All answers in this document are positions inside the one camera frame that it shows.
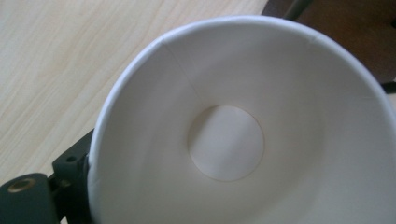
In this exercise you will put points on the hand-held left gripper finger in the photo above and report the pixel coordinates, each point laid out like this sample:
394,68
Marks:
73,174

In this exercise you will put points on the single white paper cup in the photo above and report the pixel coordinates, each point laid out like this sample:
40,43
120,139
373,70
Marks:
236,130

